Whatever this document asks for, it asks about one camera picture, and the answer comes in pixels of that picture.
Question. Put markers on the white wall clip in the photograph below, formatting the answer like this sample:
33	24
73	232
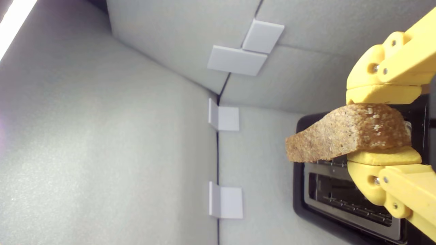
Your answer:
226	118
235	61
264	35
228	202

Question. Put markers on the black two-slot toaster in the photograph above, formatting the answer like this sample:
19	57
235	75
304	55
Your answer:
340	204

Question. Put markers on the brown bread slice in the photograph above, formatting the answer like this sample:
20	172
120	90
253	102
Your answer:
340	132

